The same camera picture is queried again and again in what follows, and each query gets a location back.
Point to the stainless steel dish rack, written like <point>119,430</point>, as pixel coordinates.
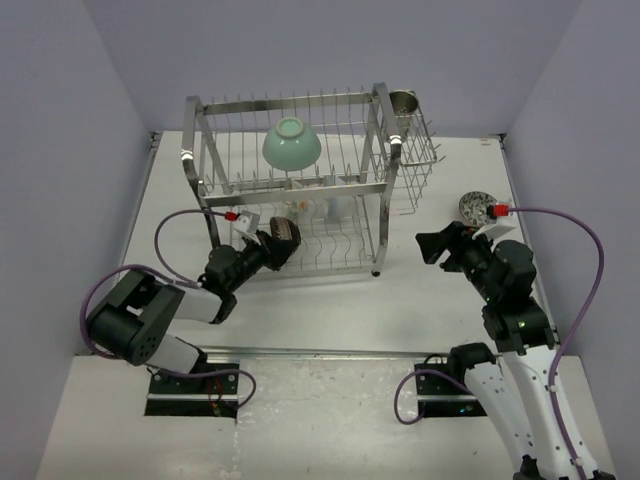
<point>221,155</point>

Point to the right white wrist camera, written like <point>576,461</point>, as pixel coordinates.
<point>500,222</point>

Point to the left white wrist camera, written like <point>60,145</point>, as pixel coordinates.
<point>246,224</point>

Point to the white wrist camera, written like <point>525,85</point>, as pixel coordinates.
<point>500,222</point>
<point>246,224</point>

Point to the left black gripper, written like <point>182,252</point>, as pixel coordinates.
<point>274,252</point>

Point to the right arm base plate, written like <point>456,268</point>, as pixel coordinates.
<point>439,398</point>

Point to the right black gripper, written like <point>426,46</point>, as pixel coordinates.
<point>455,238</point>

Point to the celadon green bowl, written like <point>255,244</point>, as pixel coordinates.
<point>291,145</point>

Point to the yellow flower bowl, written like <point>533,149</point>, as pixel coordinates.
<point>297,210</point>

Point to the steel utensil cup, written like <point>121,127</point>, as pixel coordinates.
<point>404,103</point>

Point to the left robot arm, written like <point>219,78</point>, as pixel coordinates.
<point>131,322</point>

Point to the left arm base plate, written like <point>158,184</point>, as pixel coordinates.
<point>210,397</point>

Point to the wire utensil basket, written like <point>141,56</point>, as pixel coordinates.
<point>418,158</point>

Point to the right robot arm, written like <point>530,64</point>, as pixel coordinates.
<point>516,382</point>

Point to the brown patterned bowl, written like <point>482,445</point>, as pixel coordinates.
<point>285,235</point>

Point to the light blue white bowl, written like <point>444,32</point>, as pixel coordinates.
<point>337,207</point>

